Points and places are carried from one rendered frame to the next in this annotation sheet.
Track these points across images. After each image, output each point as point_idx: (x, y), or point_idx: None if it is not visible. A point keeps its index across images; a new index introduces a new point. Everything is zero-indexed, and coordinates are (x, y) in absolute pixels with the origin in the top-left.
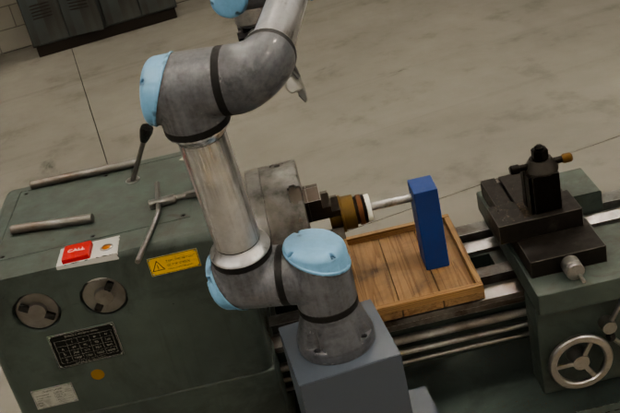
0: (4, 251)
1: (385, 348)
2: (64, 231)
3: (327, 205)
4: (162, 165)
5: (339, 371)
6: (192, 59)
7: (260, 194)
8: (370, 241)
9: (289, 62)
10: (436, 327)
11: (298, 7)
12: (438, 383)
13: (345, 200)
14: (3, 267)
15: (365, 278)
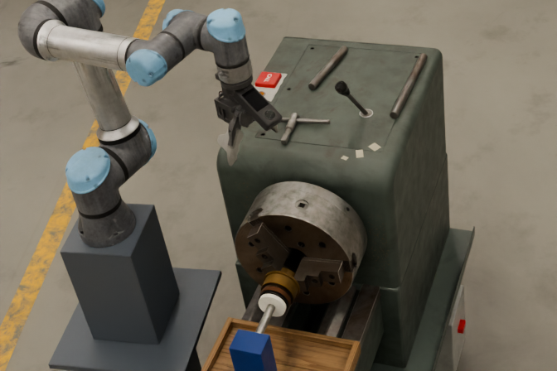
0: (320, 48)
1: (73, 247)
2: (314, 75)
3: (258, 252)
4: (375, 132)
5: (77, 220)
6: None
7: (271, 190)
8: (343, 368)
9: (26, 46)
10: None
11: (87, 51)
12: None
13: (272, 277)
14: (293, 49)
15: (284, 344)
